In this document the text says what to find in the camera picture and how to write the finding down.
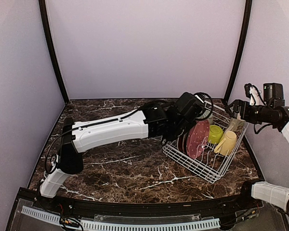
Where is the yellow mug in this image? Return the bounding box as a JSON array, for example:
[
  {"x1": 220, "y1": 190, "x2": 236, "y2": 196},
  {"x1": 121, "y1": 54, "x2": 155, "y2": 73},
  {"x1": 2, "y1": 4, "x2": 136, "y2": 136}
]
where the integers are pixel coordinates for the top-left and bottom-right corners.
[{"x1": 214, "y1": 131, "x2": 237, "y2": 156}]

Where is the black left corner post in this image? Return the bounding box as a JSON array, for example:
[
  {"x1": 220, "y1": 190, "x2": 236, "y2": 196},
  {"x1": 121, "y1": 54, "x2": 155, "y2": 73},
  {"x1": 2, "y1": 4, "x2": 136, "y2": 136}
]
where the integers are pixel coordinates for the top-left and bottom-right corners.
[{"x1": 38, "y1": 0, "x2": 69, "y2": 104}]

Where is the white slotted cable duct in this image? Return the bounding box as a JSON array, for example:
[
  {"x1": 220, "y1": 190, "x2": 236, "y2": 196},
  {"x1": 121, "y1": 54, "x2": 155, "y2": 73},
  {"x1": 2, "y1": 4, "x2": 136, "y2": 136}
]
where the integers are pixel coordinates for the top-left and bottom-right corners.
[{"x1": 21, "y1": 206, "x2": 221, "y2": 231}]

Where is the light teal bowl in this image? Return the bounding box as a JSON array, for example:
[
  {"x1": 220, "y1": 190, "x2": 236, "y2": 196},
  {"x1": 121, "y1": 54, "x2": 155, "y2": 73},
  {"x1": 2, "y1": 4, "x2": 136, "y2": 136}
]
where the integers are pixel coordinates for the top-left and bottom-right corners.
[{"x1": 200, "y1": 109, "x2": 214, "y2": 126}]

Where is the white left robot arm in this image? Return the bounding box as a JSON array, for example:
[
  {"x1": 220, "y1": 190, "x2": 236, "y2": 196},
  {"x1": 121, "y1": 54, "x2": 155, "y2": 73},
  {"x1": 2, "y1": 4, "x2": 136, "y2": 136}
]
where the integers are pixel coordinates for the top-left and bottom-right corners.
[{"x1": 39, "y1": 92, "x2": 206, "y2": 210}]

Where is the patterned beige tall mug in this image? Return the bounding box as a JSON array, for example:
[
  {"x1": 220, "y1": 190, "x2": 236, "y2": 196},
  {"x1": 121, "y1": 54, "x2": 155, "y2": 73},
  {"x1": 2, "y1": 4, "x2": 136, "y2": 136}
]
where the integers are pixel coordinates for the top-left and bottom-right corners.
[{"x1": 227, "y1": 118, "x2": 245, "y2": 132}]

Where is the black right corner post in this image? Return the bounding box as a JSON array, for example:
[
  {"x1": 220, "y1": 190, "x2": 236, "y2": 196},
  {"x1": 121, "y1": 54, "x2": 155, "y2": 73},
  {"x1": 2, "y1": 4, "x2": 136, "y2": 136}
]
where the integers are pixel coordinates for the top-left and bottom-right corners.
[{"x1": 223, "y1": 0, "x2": 252, "y2": 104}]

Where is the pink polka dot plate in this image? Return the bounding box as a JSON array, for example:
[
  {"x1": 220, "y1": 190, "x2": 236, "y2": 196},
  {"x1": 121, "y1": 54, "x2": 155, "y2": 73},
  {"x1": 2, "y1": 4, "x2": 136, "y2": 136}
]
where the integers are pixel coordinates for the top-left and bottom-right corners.
[{"x1": 186, "y1": 120, "x2": 210, "y2": 159}]

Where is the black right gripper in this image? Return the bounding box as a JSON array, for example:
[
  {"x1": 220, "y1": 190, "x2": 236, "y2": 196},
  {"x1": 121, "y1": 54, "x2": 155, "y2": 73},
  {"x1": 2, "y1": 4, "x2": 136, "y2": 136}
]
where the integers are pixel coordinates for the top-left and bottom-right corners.
[{"x1": 225, "y1": 99, "x2": 273, "y2": 124}]

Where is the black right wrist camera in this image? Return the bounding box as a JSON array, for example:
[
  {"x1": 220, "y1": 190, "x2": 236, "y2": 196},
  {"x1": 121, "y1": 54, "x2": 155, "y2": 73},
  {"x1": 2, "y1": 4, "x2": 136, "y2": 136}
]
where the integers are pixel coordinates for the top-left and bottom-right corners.
[{"x1": 263, "y1": 83, "x2": 285, "y2": 108}]

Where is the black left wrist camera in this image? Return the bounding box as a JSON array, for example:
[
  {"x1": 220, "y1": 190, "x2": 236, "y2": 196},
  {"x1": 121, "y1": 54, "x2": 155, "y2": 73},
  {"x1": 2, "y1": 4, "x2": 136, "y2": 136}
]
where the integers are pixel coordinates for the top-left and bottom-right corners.
[{"x1": 175, "y1": 92, "x2": 204, "y2": 121}]

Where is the lime green bowl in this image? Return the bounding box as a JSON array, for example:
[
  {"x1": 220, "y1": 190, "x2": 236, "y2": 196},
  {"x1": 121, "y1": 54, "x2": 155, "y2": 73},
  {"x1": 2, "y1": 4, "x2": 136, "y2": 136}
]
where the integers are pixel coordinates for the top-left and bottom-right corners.
[{"x1": 208, "y1": 125, "x2": 223, "y2": 144}]

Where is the white wire dish rack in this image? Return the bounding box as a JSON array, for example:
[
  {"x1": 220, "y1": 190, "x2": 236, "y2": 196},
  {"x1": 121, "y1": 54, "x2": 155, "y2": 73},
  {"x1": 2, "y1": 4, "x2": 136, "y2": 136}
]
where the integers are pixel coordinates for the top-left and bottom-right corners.
[{"x1": 163, "y1": 102, "x2": 247, "y2": 183}]

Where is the red teal floral plate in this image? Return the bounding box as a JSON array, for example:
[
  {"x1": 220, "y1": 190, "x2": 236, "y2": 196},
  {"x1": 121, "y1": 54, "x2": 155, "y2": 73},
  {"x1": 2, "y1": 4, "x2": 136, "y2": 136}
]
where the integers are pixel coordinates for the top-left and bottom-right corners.
[{"x1": 178, "y1": 133, "x2": 189, "y2": 154}]

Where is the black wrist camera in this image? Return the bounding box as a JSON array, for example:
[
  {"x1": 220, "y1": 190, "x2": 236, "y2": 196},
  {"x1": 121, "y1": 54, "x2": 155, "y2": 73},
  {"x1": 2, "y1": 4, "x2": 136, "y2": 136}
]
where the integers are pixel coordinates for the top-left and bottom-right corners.
[
  {"x1": 263, "y1": 83, "x2": 285, "y2": 108},
  {"x1": 175, "y1": 92, "x2": 204, "y2": 121}
]

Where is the black corner post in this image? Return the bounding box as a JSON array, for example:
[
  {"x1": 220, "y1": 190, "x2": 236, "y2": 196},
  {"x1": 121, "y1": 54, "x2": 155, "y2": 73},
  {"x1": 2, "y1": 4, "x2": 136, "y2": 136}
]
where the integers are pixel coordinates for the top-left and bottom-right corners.
[
  {"x1": 223, "y1": 0, "x2": 252, "y2": 104},
  {"x1": 38, "y1": 0, "x2": 69, "y2": 104}
]

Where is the black front table rail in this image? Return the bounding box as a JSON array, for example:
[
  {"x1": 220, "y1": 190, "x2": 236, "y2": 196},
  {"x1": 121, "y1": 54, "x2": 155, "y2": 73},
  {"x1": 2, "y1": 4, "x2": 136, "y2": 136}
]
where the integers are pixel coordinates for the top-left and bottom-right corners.
[{"x1": 16, "y1": 188, "x2": 263, "y2": 222}]

